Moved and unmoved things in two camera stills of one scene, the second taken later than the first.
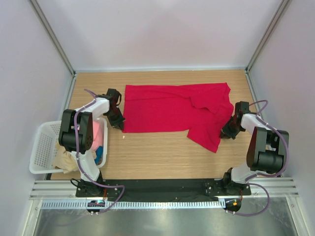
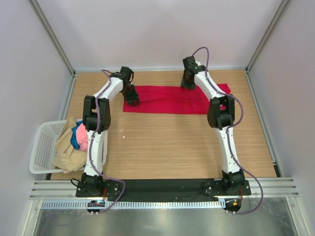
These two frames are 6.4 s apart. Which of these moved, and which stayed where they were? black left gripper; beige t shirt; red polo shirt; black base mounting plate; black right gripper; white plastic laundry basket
Moved: red polo shirt; black left gripper; black right gripper
Stayed: beige t shirt; white plastic laundry basket; black base mounting plate
